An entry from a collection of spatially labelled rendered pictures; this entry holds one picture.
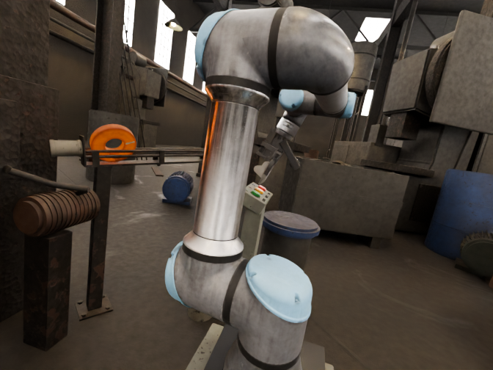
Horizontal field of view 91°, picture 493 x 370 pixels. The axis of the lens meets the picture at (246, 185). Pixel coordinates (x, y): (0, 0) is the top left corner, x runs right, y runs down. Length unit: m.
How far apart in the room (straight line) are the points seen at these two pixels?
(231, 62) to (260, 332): 0.42
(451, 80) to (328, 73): 3.05
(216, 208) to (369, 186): 2.17
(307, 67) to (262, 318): 0.38
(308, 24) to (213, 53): 0.15
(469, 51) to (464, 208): 1.60
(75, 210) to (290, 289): 0.77
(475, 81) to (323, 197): 2.08
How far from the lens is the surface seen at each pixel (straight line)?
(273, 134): 0.91
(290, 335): 0.45
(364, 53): 9.37
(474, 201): 3.15
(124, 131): 1.02
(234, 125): 0.41
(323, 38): 0.41
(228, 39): 0.43
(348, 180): 2.40
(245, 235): 1.03
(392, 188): 2.62
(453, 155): 3.93
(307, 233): 1.23
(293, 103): 0.78
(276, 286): 0.41
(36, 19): 1.28
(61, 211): 0.95
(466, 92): 3.57
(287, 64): 0.40
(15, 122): 1.02
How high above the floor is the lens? 0.79
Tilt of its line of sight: 10 degrees down
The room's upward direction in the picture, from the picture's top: 10 degrees clockwise
